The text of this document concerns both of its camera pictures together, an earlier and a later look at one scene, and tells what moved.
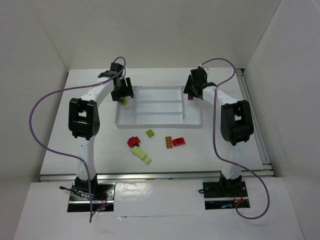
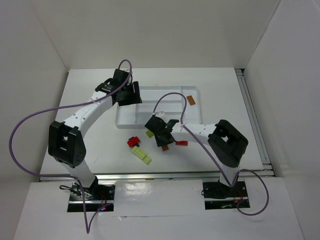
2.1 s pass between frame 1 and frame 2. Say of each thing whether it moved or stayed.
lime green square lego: stayed
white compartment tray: stayed
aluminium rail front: stayed
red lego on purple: stayed
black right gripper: moved
